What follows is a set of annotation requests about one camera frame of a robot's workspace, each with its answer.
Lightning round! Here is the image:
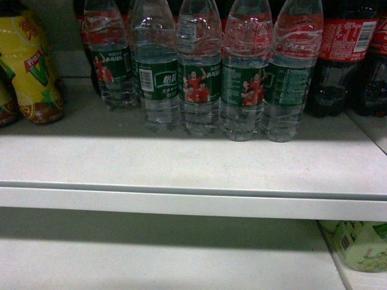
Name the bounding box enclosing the white metal shelf board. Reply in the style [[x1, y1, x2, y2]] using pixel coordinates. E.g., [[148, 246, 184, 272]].
[[1, 79, 386, 221]]

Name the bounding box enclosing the water bottle players label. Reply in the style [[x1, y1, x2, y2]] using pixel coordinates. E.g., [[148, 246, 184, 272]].
[[177, 1, 222, 137]]

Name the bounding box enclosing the water bottle behind front one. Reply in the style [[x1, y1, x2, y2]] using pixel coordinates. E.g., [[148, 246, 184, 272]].
[[220, 1, 273, 141]]

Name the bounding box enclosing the water bottle barcode label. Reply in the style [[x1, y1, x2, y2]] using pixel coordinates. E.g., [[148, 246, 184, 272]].
[[129, 1, 180, 132]]

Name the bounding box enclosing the water bottle far left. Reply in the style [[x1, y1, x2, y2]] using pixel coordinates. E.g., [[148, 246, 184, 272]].
[[84, 1, 138, 109]]

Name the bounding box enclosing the water bottle text label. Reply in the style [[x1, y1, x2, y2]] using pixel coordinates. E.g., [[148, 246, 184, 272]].
[[259, 1, 324, 143]]

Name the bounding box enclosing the cola bottle behind left water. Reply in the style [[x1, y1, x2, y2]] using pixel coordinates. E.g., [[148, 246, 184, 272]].
[[73, 0, 100, 95]]

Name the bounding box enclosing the lemon tea bottle at edge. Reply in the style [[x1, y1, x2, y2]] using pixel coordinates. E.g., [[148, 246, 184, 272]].
[[1, 67, 20, 127]]

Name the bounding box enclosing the cola bottle at right edge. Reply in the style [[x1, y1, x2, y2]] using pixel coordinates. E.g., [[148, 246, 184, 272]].
[[353, 1, 386, 116]]

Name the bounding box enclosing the cola bottle red label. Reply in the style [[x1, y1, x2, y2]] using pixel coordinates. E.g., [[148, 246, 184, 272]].
[[306, 1, 380, 118]]

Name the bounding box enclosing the yellow lemon tea bottle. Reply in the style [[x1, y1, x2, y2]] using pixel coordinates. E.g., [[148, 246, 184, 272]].
[[1, 1, 65, 125]]

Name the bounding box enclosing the light green drink bottle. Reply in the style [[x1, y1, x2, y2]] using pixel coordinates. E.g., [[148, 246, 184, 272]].
[[318, 220, 386, 273]]

